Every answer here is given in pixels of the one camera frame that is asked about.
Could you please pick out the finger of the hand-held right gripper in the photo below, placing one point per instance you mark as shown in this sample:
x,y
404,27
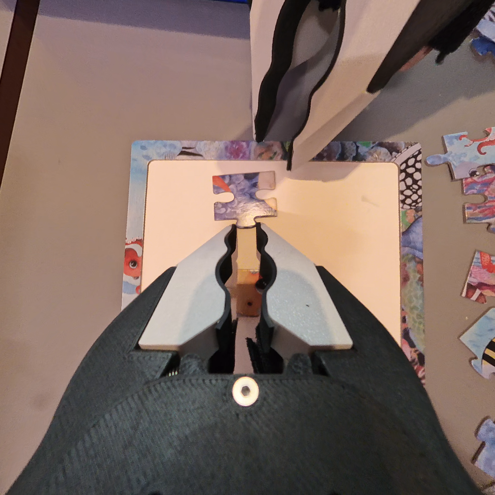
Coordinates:
x,y
359,46
263,46

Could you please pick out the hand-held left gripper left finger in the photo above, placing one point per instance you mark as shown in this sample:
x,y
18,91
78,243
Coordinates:
x,y
181,309

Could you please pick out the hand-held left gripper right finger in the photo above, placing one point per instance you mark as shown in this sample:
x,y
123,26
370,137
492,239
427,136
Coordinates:
x,y
309,309

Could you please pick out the orange pufferfish puzzle piece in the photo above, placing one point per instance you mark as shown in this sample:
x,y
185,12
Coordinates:
x,y
247,301

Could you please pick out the purple bubble puzzle piece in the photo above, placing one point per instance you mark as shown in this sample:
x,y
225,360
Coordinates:
x,y
243,201

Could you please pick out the striped fish puzzle piece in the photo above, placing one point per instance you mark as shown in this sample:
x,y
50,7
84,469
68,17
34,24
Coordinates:
x,y
479,348

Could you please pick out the jigsaw puzzle pieces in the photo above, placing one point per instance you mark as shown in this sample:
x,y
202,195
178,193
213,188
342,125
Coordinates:
x,y
479,201

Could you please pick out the puzzle frame board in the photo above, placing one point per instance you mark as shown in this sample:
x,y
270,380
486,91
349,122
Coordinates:
x,y
328,251

